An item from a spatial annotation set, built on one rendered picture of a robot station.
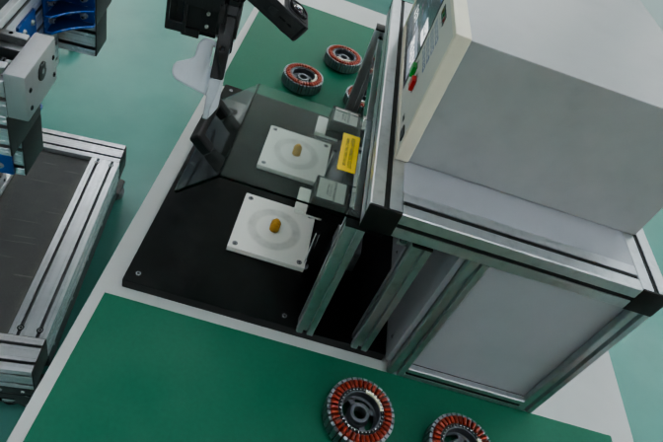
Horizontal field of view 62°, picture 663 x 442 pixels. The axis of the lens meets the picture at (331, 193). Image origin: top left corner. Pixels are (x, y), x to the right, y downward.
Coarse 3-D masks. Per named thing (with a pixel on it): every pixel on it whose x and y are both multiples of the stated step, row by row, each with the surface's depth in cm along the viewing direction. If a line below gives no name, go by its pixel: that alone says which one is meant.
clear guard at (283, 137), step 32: (256, 96) 89; (288, 96) 92; (224, 128) 85; (256, 128) 83; (288, 128) 86; (320, 128) 88; (352, 128) 91; (192, 160) 82; (224, 160) 76; (256, 160) 78; (288, 160) 80; (320, 160) 82; (288, 192) 75; (320, 192) 77; (352, 192) 79
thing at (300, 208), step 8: (296, 208) 100; (304, 208) 101; (312, 208) 99; (312, 216) 101; (320, 216) 100; (328, 216) 99; (336, 216) 99; (344, 216) 100; (368, 232) 101; (376, 232) 100
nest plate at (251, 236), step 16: (256, 208) 111; (272, 208) 112; (288, 208) 114; (240, 224) 107; (256, 224) 108; (288, 224) 110; (304, 224) 112; (240, 240) 104; (256, 240) 105; (272, 240) 106; (288, 240) 108; (304, 240) 109; (256, 256) 103; (272, 256) 104; (288, 256) 105; (304, 256) 106
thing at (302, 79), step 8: (288, 64) 152; (296, 64) 153; (304, 64) 154; (288, 72) 149; (296, 72) 153; (304, 72) 154; (312, 72) 153; (288, 80) 148; (296, 80) 147; (304, 80) 150; (312, 80) 149; (320, 80) 151; (288, 88) 149; (296, 88) 148; (304, 88) 148; (312, 88) 148; (320, 88) 151
